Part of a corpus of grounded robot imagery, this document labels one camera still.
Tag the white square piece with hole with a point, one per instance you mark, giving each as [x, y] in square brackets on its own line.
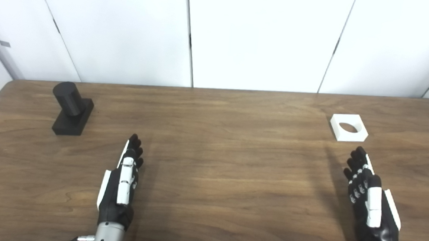
[347, 137]

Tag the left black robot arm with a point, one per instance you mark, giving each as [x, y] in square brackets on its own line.
[108, 235]

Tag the black cylindrical peg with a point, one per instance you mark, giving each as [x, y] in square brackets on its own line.
[70, 100]

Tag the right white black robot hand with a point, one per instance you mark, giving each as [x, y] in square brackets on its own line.
[383, 229]

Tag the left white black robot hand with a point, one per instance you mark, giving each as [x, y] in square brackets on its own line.
[114, 204]

